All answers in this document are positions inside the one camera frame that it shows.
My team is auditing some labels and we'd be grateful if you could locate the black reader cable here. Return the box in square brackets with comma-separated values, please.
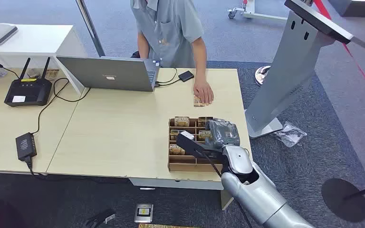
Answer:
[155, 67, 182, 87]

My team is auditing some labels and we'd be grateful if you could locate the black handheld device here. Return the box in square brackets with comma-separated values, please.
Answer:
[84, 209, 116, 228]

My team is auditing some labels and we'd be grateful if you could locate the clear plastic bag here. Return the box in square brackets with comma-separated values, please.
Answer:
[273, 121, 308, 148]

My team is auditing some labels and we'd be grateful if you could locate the silver card terminal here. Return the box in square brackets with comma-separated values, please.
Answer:
[134, 203, 154, 224]

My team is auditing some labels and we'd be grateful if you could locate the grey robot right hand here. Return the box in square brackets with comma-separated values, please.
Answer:
[205, 118, 241, 150]

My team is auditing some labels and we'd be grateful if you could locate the black power adapter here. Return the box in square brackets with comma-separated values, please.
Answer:
[15, 132, 38, 162]

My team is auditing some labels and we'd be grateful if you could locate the small black card reader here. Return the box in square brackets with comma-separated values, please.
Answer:
[178, 70, 195, 83]

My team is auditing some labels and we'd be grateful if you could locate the black power cable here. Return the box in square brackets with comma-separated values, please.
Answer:
[28, 77, 91, 177]

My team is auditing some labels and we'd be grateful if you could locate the wooden card organizer box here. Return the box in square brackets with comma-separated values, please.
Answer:
[168, 116, 224, 173]

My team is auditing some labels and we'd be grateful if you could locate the white cabinet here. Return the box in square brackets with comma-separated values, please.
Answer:
[0, 24, 89, 95]

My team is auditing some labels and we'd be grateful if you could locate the silver kiosk stand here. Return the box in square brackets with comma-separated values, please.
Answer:
[244, 0, 365, 139]

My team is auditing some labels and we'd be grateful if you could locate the red barrier belt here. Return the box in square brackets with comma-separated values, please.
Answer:
[313, 0, 365, 107]

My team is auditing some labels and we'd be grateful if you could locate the white wheeled cart frame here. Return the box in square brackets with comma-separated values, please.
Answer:
[228, 0, 289, 23]

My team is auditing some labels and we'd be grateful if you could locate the person's left hand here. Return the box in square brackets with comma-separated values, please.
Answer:
[193, 80, 215, 106]

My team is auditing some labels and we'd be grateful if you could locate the black wrist camera with pale box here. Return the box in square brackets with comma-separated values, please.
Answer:
[175, 131, 225, 159]

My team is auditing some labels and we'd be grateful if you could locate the person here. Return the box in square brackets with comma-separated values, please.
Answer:
[130, 0, 215, 106]

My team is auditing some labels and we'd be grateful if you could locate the grey metal pole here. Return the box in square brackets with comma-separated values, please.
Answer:
[75, 0, 106, 57]

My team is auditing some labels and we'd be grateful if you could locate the black stanchion base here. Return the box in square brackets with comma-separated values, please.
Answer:
[321, 178, 365, 223]

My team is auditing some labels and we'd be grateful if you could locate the grey laptop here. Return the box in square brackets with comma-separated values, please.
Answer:
[56, 56, 162, 93]

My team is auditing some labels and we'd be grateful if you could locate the chrome stanchion base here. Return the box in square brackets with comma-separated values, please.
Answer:
[254, 65, 271, 86]

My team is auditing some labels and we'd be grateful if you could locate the black router with antennas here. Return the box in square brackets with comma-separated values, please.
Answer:
[4, 57, 53, 107]

